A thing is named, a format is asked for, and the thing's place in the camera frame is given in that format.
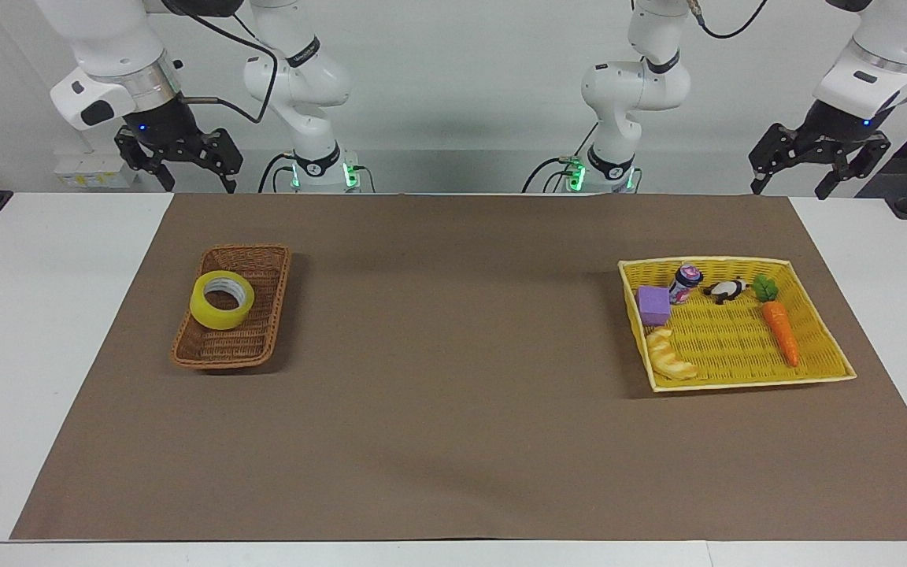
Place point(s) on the yellow tape roll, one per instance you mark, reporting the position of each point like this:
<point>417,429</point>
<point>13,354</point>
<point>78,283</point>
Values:
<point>203,313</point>

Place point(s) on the small purple white can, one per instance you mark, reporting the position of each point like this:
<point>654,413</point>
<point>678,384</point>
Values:
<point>684,285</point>

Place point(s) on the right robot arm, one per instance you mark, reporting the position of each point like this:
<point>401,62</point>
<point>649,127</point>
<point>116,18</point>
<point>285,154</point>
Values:
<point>296,75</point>

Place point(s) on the brown wicker basket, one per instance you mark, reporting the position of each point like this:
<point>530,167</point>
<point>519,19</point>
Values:
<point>245,346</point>

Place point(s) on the yellow croissant toy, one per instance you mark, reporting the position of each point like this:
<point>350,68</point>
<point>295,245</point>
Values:
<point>670,358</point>

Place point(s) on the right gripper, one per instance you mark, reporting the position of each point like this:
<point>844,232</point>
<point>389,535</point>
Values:
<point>166,126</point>

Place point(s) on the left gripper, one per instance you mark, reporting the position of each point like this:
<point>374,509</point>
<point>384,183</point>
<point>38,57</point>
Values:
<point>843,126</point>

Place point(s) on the orange carrot toy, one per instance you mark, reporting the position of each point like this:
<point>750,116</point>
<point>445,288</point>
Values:
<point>780,327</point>

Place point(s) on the yellow plastic basket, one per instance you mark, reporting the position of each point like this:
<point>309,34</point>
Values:
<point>729,342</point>

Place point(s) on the purple block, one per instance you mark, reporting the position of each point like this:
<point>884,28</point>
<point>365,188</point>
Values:
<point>653,305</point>

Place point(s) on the black white panda toy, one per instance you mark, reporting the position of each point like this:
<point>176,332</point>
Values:
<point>727,291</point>

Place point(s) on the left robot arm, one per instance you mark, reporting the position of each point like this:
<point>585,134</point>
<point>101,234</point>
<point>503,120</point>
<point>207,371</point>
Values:
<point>642,79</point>

